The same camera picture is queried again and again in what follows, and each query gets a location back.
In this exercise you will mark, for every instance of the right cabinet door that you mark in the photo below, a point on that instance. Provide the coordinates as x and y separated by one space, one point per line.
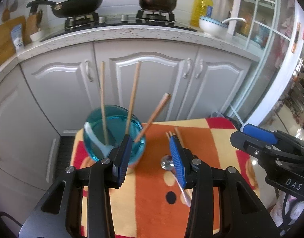
165 68

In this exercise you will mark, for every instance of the checkered red orange blanket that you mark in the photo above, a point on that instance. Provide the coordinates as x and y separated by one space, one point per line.
150 203

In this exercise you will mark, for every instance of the black frying pan with lid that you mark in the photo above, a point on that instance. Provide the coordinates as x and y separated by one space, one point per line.
67 8

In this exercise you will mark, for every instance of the silver cabinet handle left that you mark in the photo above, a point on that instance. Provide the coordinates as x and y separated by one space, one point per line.
88 72

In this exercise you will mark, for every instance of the cabinet door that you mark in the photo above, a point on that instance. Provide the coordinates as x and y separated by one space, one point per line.
165 68
60 86
28 142

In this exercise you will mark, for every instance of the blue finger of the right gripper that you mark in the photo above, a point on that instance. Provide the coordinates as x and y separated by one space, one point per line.
260 134

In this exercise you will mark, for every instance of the pale bamboo chopsticks bundle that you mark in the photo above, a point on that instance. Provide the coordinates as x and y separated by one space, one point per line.
176 133

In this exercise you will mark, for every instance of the curved brown wooden chopstick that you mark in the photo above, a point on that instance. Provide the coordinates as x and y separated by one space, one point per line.
133 96

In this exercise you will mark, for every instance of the far left cabinet door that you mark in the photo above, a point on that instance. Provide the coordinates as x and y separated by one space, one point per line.
28 142

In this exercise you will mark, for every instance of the long brown wooden chopstick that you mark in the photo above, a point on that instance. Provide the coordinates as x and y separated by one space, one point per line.
163 102

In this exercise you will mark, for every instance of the glass display cabinet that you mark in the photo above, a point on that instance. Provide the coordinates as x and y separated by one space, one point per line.
265 20

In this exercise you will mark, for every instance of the blue utensil holder cup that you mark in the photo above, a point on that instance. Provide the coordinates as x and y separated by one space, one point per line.
116 118

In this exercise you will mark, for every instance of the black gas stove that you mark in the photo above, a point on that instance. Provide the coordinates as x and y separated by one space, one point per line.
142 18

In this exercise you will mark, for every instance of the yellow oil bottle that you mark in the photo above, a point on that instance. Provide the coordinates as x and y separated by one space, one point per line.
200 8

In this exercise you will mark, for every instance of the white blue packet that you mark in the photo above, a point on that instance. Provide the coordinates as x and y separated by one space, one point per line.
16 36

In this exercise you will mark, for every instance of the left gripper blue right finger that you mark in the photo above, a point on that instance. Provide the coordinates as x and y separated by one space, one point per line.
185 170

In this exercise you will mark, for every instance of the white bowl with ladle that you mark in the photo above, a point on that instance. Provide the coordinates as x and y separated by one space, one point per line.
214 27

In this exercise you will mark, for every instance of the white plastic spoon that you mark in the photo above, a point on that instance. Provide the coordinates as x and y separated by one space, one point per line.
104 149

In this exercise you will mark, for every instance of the metal spoon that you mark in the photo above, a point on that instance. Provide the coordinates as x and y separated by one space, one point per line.
167 164

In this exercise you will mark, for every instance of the small white bowl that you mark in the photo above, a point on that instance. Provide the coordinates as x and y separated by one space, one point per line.
37 36

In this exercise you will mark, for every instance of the wooden cutting board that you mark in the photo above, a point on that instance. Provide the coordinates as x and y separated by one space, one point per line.
7 48

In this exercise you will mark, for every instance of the wooden knife block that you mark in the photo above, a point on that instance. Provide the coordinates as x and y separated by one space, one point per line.
32 25

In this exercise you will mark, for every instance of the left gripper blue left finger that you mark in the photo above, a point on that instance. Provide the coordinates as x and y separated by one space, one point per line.
121 161

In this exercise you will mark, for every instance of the light wooden chopstick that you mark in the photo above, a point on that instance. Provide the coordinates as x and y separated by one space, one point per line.
102 96

